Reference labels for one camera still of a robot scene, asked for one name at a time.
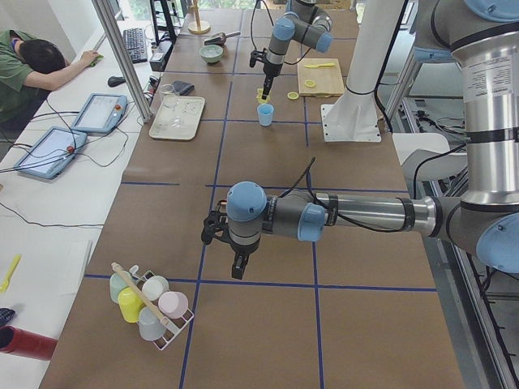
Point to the aluminium frame post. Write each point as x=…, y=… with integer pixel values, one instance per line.
x=111, y=29

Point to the black computer mouse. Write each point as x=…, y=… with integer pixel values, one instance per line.
x=114, y=81

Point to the black keyboard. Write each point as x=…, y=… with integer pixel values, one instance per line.
x=135, y=43

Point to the cream bear serving tray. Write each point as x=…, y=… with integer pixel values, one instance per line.
x=189, y=109

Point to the green bowl of ice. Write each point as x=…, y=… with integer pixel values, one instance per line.
x=211, y=53

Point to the blue teach pendant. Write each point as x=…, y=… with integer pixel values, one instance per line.
x=51, y=154
x=101, y=113

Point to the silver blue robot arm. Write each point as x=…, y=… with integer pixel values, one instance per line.
x=303, y=22
x=482, y=36

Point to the bamboo cutting board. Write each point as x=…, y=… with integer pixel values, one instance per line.
x=329, y=81

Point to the light blue plastic cup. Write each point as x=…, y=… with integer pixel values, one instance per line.
x=265, y=113

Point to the steel ice scoop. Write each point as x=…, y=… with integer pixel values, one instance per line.
x=220, y=38

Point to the far blue teach pendant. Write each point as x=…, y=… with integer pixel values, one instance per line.
x=101, y=113

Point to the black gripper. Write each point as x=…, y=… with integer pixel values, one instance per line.
x=241, y=251
x=269, y=73

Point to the grey cup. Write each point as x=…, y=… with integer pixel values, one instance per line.
x=150, y=327

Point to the white wire cup rack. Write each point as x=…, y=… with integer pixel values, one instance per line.
x=174, y=326

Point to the mint green cup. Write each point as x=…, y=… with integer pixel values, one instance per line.
x=116, y=285

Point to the yellow plastic knife on desk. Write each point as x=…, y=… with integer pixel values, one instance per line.
x=9, y=273

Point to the near blue teach pendant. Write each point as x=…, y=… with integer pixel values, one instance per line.
x=51, y=154

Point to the grey folded cloth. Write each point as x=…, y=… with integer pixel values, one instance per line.
x=181, y=88

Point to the pink cup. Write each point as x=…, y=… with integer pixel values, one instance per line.
x=173, y=304

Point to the black box with label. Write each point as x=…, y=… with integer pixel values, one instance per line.
x=160, y=57

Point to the clear wine glass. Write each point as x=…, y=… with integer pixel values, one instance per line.
x=170, y=101

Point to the red cylinder bottle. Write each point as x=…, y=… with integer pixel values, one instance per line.
x=19, y=342

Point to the person in green shirt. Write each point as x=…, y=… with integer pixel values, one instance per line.
x=31, y=69

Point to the wooden mug tree stand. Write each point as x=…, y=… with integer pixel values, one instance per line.
x=198, y=26

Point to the yellow cup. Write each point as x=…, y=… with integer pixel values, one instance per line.
x=130, y=305

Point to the white cup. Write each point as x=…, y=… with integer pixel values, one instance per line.
x=154, y=287

